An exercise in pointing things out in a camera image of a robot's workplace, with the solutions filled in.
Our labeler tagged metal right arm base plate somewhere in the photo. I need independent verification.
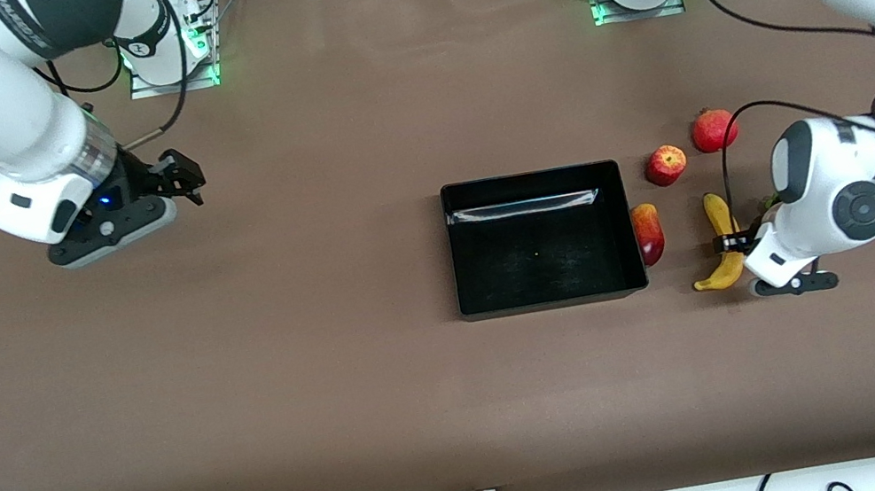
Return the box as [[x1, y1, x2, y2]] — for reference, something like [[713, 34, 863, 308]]
[[113, 0, 230, 103]]

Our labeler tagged red yellow mango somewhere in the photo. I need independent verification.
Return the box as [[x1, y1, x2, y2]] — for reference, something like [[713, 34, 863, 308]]
[[629, 199, 670, 270]]

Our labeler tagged yellow banana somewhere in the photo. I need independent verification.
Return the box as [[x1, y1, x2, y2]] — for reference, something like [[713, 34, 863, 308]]
[[678, 187, 754, 296]]

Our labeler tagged red apple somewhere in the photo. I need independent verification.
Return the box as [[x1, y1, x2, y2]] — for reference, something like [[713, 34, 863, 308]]
[[641, 141, 692, 192]]

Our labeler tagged black rectangular plastic tray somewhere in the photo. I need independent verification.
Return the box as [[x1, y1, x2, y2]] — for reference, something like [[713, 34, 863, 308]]
[[437, 153, 652, 326]]

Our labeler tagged red pomegranate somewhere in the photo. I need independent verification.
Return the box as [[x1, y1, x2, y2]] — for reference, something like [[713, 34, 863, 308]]
[[687, 103, 744, 157]]

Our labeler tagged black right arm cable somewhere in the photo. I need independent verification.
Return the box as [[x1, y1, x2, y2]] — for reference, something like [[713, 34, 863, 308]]
[[21, 0, 200, 166]]

